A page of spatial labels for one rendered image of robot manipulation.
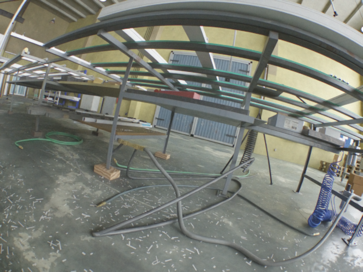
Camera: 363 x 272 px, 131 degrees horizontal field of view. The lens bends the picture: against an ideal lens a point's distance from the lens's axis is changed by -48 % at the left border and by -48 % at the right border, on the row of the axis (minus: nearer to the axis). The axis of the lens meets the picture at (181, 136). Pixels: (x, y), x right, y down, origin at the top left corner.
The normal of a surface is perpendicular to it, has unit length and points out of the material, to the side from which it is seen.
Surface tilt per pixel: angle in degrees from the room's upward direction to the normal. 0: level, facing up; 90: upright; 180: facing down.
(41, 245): 0
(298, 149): 90
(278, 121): 90
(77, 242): 0
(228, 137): 90
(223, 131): 90
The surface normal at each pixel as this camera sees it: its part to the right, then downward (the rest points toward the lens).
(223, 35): -0.28, 0.00
